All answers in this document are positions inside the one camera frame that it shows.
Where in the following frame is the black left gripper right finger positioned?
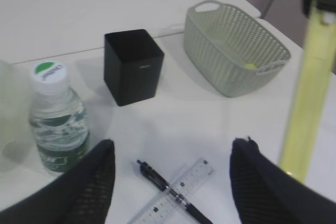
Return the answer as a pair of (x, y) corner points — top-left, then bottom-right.
(229, 138), (335, 223)

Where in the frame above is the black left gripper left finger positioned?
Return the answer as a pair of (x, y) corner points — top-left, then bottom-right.
(1, 140), (116, 223)

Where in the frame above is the transparent plastic ruler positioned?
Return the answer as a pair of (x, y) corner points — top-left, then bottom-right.
(127, 157), (217, 224)

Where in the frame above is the clear water bottle green label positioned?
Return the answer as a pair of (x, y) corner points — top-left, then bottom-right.
(29, 61), (90, 173)

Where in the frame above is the yellow waste paper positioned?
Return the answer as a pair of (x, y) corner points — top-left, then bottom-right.
(244, 63), (258, 70)

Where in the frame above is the black pen on ruler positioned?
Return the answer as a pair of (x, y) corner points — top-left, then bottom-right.
(136, 159), (213, 224)

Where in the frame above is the green wavy glass plate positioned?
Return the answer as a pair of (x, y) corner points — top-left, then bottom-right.
(1, 61), (33, 172)

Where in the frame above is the green woven plastic basket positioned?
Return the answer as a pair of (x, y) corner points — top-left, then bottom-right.
(184, 0), (291, 98)

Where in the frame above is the black square pen holder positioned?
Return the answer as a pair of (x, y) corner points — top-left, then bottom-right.
(103, 29), (164, 106)

